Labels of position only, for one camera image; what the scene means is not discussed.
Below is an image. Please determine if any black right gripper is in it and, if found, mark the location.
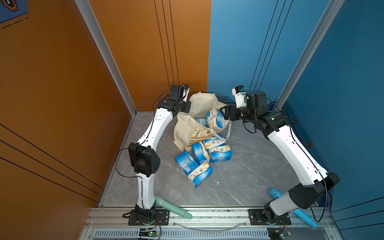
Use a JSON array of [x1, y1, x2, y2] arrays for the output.
[[219, 104, 258, 126]]

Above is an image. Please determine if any cream floral canvas bag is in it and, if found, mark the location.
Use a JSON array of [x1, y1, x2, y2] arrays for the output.
[[174, 92, 232, 152]]

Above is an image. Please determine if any floral tissue pack front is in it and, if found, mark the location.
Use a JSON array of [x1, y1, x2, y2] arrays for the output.
[[206, 108, 224, 131]]

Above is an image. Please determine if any floral tissue pack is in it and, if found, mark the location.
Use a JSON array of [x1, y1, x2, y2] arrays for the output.
[[206, 108, 224, 131], [188, 163, 213, 188]]

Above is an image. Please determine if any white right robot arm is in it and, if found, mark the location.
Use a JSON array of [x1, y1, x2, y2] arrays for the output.
[[220, 85, 340, 225]]

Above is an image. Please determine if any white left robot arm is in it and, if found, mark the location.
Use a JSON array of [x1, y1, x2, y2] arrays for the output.
[[128, 84, 191, 224]]

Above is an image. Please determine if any upright blue tissue pack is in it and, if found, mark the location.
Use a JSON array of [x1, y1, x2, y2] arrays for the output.
[[192, 141, 210, 165]]

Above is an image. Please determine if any blue tissue pack left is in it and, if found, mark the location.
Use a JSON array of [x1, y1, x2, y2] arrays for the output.
[[175, 151, 199, 176]]

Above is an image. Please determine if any blue tissue pack centre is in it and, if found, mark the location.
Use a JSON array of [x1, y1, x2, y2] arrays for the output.
[[208, 145, 232, 163]]

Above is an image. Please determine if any blue handheld cylinder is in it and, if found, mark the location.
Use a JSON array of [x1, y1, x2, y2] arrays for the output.
[[269, 188, 318, 228]]

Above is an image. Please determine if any green handheld cylinder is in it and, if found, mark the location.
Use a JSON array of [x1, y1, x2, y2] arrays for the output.
[[155, 195, 193, 219]]

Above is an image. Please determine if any right circuit board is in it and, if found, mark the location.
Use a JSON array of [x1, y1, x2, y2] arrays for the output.
[[267, 228, 292, 240]]

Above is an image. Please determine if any circuit board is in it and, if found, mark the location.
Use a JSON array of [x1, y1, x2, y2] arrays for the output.
[[267, 228, 292, 240], [138, 228, 161, 240]]

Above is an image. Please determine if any left circuit board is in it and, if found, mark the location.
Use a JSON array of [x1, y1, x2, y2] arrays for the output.
[[138, 228, 161, 240]]

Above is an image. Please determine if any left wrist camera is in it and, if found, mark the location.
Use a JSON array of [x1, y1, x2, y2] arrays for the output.
[[182, 84, 190, 102]]

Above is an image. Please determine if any aluminium corner post left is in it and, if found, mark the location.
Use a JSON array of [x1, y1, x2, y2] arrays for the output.
[[75, 0, 137, 117]]

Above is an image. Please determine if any aluminium corner post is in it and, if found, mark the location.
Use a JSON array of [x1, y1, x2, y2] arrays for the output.
[[75, 0, 137, 117], [273, 0, 345, 111]]

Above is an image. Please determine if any aluminium corner post right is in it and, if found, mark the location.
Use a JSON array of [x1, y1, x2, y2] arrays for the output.
[[273, 0, 345, 111]]

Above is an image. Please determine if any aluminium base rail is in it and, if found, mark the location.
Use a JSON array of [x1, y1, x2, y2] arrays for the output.
[[80, 206, 343, 240]]

